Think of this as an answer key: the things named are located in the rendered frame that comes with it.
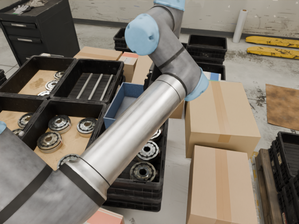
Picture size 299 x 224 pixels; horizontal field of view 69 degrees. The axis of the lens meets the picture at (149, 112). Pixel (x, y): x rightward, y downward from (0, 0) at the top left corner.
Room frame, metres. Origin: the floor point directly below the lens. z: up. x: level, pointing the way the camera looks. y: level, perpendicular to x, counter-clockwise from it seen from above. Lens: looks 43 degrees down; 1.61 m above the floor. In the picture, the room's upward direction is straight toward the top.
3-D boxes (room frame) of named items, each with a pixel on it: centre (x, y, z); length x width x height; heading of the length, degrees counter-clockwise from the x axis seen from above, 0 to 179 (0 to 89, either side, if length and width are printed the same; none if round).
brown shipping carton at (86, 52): (1.38, 0.37, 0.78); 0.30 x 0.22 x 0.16; 74
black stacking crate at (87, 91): (1.01, 0.33, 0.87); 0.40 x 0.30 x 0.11; 173
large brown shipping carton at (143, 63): (1.12, -0.06, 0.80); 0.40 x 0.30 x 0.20; 175
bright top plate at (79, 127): (0.71, 0.30, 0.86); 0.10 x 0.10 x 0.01
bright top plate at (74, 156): (0.49, 0.32, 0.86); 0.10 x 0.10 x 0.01
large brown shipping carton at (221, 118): (0.82, -0.35, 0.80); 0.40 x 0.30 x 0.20; 174
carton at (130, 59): (1.36, 0.15, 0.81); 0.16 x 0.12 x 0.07; 165
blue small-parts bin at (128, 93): (0.57, 0.05, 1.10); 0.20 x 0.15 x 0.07; 167
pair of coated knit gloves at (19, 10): (2.28, 1.29, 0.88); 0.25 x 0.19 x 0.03; 167
